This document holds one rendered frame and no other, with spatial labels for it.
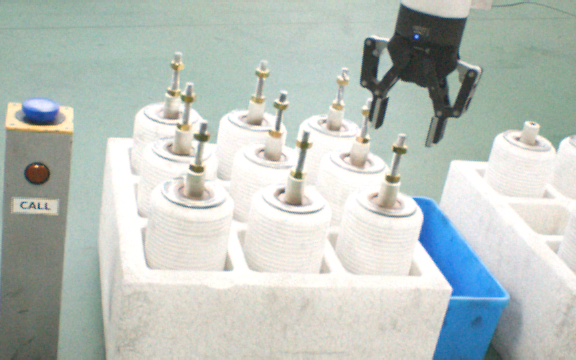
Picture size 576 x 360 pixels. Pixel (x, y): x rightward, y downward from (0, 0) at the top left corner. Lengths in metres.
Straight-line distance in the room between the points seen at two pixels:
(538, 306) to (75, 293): 0.63
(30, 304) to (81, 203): 0.45
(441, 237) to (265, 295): 0.47
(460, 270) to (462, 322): 0.15
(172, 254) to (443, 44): 0.38
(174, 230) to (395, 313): 0.28
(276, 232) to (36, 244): 0.27
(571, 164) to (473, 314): 0.35
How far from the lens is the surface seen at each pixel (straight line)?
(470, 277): 1.30
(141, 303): 0.97
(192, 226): 0.96
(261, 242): 1.00
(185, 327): 1.00
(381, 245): 1.03
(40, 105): 0.98
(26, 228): 1.01
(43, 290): 1.06
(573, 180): 1.43
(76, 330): 1.18
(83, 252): 1.35
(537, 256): 1.22
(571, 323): 1.18
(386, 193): 1.04
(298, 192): 1.00
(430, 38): 0.95
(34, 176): 0.98
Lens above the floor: 0.69
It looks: 24 degrees down
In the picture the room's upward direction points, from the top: 11 degrees clockwise
